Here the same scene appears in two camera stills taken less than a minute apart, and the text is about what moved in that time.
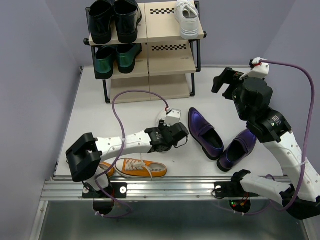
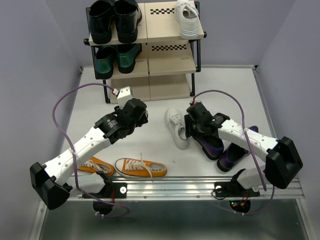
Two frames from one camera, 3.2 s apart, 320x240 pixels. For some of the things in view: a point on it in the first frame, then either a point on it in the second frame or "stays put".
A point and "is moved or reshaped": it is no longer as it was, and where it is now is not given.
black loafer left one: x=100 y=14 stays put
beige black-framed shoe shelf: x=169 y=57 stays put
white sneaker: x=161 y=117 is moved or reshaped
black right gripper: x=230 y=76 -> x=189 y=131
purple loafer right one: x=237 y=150 stays put
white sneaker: x=187 y=14 stays put
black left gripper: x=162 y=126 -> x=143 y=120
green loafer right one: x=127 y=54 stays put
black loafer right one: x=127 y=13 stays put
